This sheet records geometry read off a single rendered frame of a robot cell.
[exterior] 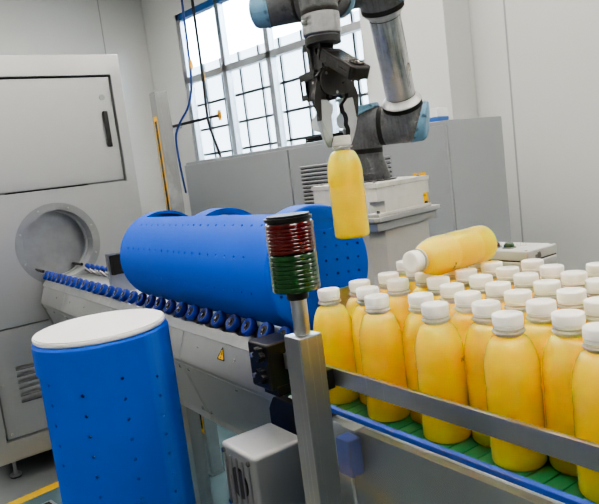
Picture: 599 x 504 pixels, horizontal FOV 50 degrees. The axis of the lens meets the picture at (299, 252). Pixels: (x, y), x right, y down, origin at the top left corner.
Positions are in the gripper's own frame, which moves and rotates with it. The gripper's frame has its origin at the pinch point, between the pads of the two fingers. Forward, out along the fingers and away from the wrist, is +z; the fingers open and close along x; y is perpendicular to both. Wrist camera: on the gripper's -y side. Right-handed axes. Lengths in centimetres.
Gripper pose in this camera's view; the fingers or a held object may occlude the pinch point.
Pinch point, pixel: (340, 139)
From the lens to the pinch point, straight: 128.0
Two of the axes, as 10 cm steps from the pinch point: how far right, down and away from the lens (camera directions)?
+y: -4.8, -0.5, 8.8
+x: -8.7, 1.7, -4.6
